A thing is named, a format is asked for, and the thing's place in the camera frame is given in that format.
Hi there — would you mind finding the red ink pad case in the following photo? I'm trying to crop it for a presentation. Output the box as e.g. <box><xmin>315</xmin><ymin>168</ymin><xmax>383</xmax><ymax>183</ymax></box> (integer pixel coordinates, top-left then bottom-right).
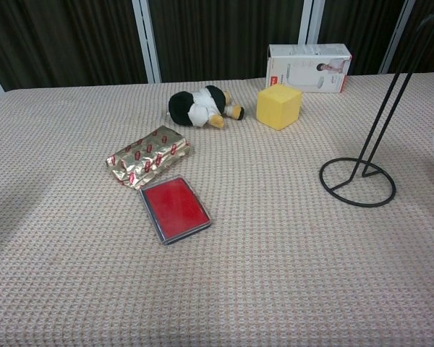
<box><xmin>137</xmin><ymin>174</ymin><xmax>213</xmax><ymax>247</ymax></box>

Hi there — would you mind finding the dark brown curtain panel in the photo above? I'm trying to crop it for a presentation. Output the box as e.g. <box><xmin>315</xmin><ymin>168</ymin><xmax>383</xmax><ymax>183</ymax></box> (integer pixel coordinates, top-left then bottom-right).
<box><xmin>148</xmin><ymin>0</ymin><xmax>305</xmax><ymax>83</ymax></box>
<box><xmin>392</xmin><ymin>0</ymin><xmax>434</xmax><ymax>74</ymax></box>
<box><xmin>317</xmin><ymin>0</ymin><xmax>410</xmax><ymax>76</ymax></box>
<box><xmin>0</xmin><ymin>0</ymin><xmax>148</xmax><ymax>93</ymax></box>

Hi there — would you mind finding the gold foil snack packet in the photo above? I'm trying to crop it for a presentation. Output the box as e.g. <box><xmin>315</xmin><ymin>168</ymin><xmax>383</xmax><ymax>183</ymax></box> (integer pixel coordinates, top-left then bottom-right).
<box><xmin>104</xmin><ymin>125</ymin><xmax>191</xmax><ymax>190</ymax></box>

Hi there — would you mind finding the beige waffle-weave tablecloth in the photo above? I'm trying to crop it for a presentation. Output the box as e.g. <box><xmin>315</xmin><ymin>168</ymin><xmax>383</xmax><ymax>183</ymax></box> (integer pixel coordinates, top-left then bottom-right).
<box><xmin>0</xmin><ymin>71</ymin><xmax>434</xmax><ymax>347</ymax></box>

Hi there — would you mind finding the white product carton box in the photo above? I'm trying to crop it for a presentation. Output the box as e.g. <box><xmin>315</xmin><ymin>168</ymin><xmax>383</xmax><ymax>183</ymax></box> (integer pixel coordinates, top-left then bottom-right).
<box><xmin>265</xmin><ymin>43</ymin><xmax>352</xmax><ymax>94</ymax></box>

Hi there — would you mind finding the black white plush toy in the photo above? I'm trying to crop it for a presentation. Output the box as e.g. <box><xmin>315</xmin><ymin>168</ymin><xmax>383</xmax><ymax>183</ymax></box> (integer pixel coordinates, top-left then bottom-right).
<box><xmin>168</xmin><ymin>85</ymin><xmax>246</xmax><ymax>129</ymax></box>

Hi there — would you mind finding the yellow foam cube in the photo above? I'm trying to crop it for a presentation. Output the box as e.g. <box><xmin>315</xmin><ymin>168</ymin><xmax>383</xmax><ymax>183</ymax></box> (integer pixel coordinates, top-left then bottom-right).
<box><xmin>256</xmin><ymin>83</ymin><xmax>303</xmax><ymax>131</ymax></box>

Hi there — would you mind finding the black wire towel stand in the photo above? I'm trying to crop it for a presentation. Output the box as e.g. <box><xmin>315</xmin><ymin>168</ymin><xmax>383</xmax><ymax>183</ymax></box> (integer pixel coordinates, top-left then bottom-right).
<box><xmin>318</xmin><ymin>14</ymin><xmax>434</xmax><ymax>208</ymax></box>

